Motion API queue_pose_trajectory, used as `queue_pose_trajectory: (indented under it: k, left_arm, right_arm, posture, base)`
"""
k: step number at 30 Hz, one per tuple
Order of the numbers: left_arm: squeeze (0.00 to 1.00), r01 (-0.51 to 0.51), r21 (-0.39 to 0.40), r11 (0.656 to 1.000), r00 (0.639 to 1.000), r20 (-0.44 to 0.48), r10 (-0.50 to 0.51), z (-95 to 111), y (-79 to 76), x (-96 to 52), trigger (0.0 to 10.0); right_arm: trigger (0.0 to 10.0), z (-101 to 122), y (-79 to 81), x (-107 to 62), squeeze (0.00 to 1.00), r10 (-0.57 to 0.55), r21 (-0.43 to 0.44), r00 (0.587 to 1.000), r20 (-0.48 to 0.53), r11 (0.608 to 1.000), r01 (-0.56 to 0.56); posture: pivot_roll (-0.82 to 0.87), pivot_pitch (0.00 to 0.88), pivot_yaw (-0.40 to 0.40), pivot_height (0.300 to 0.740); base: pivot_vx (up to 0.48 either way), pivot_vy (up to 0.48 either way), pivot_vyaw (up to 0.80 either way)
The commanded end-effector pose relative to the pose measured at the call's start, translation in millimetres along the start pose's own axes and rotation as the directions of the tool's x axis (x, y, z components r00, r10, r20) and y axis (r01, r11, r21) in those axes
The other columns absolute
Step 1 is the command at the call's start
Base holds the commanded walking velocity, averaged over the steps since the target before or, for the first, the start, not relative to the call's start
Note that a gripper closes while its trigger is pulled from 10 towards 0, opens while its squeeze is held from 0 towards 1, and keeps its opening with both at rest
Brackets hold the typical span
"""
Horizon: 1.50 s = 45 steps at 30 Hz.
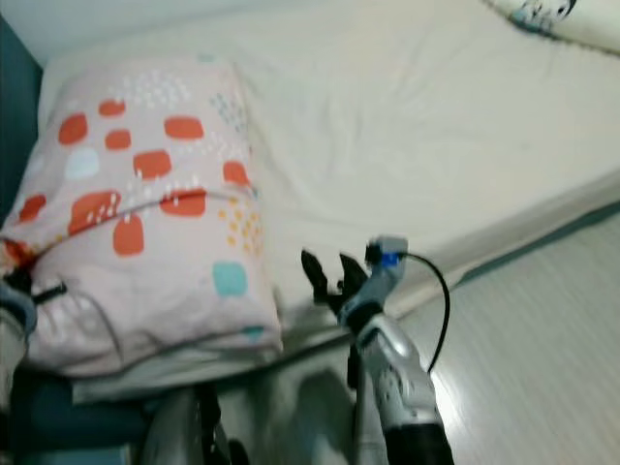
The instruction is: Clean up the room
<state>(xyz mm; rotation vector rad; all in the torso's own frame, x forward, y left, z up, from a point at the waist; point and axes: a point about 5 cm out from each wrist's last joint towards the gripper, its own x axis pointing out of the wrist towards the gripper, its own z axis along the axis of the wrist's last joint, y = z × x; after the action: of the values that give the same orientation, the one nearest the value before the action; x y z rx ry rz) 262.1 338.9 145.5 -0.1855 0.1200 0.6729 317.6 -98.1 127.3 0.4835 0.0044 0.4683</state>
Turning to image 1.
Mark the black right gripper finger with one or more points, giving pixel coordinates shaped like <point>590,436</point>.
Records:
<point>354,276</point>
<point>318,279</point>

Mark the pink pillow with orange spots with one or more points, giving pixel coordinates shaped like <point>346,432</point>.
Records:
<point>174,291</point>

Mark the silver right arm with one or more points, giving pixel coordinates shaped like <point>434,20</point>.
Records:
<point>407,387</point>

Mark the teal bed base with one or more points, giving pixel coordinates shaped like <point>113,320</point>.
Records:
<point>87,421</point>

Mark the beige sheet mattress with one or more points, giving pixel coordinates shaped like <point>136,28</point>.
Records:
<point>407,145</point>

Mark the teal headboard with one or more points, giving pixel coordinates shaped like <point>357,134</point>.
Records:
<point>15,136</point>

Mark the grey robot left leg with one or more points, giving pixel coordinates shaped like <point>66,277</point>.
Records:
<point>184,431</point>

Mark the cream cartoon print comforter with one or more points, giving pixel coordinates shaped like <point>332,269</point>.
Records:
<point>572,24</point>

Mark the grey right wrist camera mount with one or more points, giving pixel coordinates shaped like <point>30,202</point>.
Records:
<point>387,254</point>

